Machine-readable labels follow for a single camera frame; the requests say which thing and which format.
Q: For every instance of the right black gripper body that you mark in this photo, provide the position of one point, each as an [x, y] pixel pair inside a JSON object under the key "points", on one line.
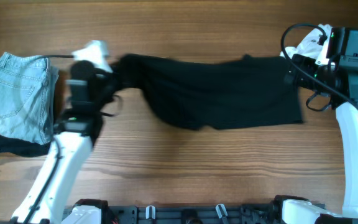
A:
{"points": [[302, 80]]}

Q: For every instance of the light blue denim jeans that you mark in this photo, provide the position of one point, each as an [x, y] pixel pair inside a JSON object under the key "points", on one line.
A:
{"points": [[27, 86]]}

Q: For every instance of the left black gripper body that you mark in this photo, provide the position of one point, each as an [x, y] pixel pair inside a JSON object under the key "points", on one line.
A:
{"points": [[113, 90]]}

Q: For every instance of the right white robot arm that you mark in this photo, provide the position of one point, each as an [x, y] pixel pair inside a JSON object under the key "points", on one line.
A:
{"points": [[333, 73]]}

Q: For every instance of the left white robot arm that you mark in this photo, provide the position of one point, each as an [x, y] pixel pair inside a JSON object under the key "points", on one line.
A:
{"points": [[75, 134]]}

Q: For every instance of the folded black garment under jeans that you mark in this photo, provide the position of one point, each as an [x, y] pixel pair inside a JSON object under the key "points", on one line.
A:
{"points": [[23, 148]]}

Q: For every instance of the white crumpled shirt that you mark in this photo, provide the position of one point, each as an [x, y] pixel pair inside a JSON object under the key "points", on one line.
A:
{"points": [[309, 46]]}

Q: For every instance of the black t-shirt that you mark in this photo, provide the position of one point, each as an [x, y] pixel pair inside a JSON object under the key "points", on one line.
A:
{"points": [[244, 93]]}

